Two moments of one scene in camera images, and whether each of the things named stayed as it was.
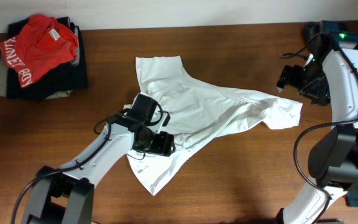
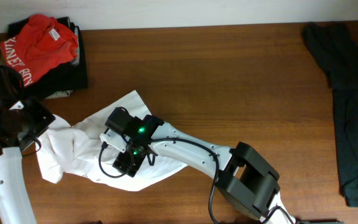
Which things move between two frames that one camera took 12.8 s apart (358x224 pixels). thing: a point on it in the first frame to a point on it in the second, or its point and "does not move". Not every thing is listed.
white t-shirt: (194, 105) to (77, 149)
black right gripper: (289, 76) to (126, 163)
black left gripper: (165, 145) to (47, 117)
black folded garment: (69, 76) does not move
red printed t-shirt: (42, 43) does not move
